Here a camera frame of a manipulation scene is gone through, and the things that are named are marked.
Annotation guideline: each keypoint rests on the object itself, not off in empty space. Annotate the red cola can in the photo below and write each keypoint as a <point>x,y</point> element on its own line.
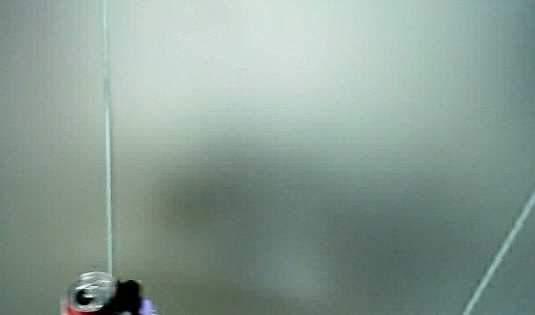
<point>88,294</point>

